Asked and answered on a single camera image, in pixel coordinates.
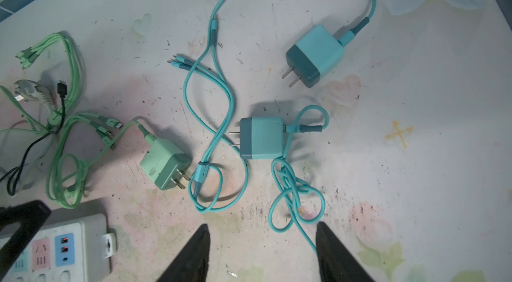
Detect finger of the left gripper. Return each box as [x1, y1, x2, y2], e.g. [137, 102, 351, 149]
[1, 200, 51, 278]

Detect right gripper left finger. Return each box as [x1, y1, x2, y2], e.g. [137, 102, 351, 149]
[157, 223, 211, 282]

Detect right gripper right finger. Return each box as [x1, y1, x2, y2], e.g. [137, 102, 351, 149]
[315, 221, 373, 282]

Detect white power strip coloured sockets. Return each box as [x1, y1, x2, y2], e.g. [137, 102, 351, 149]
[1, 213, 117, 281]

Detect green charger plug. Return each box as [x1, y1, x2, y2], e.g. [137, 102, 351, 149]
[45, 113, 192, 209]

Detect white charger with black cable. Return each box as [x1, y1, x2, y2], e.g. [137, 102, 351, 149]
[1, 79, 68, 197]

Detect light green coiled cable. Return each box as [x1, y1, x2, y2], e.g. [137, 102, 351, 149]
[0, 31, 85, 139]

